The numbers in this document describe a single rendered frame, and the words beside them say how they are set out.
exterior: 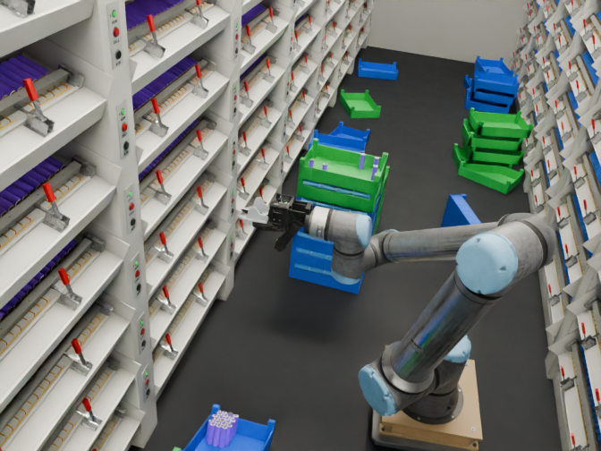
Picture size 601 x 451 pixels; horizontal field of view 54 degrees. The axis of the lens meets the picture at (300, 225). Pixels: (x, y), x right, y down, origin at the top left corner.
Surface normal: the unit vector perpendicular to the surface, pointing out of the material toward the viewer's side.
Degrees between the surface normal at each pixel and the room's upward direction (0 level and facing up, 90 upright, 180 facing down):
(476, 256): 85
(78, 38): 90
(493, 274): 85
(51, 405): 21
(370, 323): 0
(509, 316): 0
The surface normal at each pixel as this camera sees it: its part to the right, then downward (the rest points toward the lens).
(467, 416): 0.08, -0.78
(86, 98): 0.43, -0.70
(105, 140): -0.25, 0.53
